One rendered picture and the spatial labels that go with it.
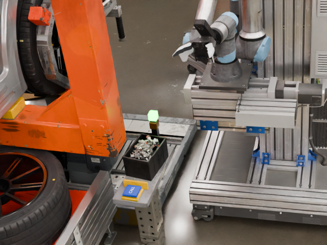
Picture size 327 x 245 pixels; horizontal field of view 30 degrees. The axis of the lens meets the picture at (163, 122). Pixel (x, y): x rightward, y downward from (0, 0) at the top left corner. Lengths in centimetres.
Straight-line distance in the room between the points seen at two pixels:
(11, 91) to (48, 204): 60
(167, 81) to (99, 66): 186
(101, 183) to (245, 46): 97
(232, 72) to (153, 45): 225
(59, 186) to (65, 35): 71
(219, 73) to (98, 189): 81
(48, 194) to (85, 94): 49
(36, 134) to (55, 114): 17
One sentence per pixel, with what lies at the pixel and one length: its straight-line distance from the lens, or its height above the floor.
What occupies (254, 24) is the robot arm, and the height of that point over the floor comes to 112.
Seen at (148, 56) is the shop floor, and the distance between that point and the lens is 486.
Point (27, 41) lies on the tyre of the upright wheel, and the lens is 315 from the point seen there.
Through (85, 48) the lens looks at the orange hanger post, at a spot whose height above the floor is 111.
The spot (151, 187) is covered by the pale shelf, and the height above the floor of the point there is 45.
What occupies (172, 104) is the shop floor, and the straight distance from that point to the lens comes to 422.
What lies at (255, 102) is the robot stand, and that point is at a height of 74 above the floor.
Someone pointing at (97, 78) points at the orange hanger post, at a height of 96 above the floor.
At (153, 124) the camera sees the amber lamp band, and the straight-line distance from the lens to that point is 297.
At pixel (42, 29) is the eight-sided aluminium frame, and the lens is 317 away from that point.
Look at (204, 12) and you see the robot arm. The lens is 253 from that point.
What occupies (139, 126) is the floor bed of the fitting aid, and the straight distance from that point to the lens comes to 390.
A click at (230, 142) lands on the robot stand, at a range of 346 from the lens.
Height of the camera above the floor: 228
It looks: 34 degrees down
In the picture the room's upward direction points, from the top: 8 degrees counter-clockwise
